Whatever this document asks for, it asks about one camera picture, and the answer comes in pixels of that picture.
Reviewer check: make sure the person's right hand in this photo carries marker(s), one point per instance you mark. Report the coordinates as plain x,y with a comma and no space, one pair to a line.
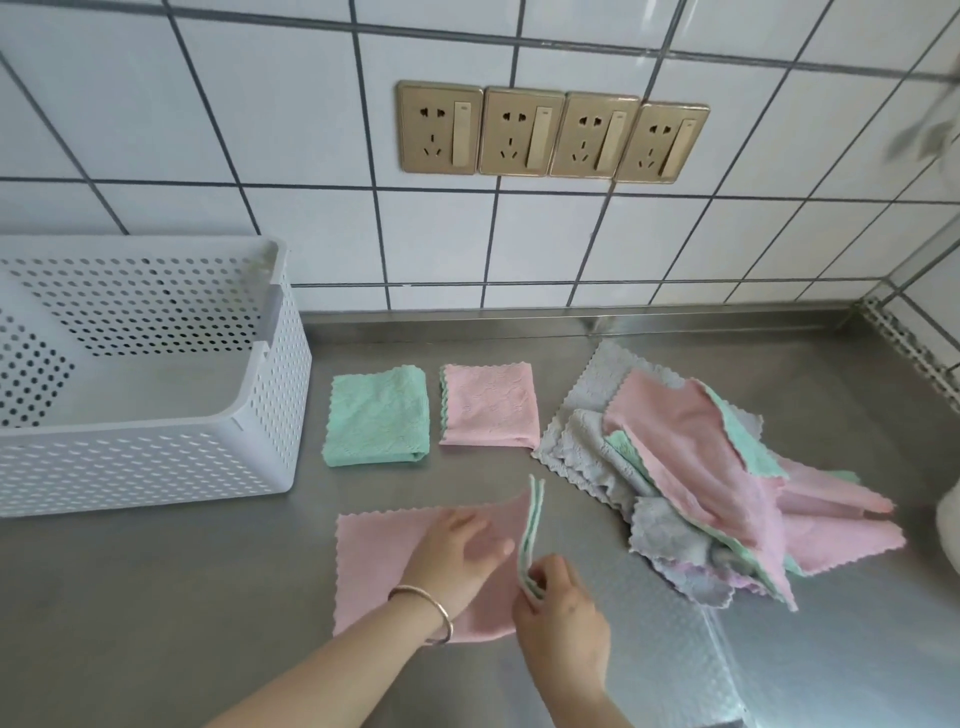
562,630

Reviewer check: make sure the person's left thumb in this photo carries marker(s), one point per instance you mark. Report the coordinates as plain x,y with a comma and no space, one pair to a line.
491,549

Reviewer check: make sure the person's right forearm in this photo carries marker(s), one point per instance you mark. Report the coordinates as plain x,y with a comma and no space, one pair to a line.
581,712

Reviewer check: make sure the large pink and green cloth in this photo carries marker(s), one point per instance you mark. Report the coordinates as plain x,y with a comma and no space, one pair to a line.
675,442

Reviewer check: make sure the white perforated plastic basket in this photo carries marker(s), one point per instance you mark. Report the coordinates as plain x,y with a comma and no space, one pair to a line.
150,457

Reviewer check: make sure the grey cloth with purple edge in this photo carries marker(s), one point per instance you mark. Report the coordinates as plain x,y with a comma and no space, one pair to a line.
671,540

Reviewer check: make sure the person's right thumb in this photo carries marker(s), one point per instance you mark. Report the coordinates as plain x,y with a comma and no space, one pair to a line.
531,591

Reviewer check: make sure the person's left forearm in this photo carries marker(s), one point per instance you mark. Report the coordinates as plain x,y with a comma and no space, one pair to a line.
352,667

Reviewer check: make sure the flat grey cloth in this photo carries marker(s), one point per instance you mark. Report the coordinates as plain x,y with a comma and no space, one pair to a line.
596,371

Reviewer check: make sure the crumpled pink cloth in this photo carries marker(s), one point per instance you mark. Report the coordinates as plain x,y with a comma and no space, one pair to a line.
840,540

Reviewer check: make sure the person's left hand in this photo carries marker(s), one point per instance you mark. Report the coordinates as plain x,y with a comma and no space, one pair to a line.
450,559

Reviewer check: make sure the folded pink cloth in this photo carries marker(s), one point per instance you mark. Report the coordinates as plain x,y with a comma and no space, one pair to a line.
491,405

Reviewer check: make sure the folded green cloth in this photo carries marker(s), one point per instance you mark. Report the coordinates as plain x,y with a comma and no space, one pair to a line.
375,416

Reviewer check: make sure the crumpled grey cloth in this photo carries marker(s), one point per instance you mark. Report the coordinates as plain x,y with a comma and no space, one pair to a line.
592,450

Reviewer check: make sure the white rounded object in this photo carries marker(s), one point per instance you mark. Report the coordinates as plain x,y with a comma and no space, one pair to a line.
949,540

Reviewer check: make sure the pink cloth with green back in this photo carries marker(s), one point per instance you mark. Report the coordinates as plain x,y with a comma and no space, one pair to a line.
375,555

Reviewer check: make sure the gold wall socket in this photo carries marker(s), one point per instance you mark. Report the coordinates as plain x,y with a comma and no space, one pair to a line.
519,133
660,142
439,127
592,136

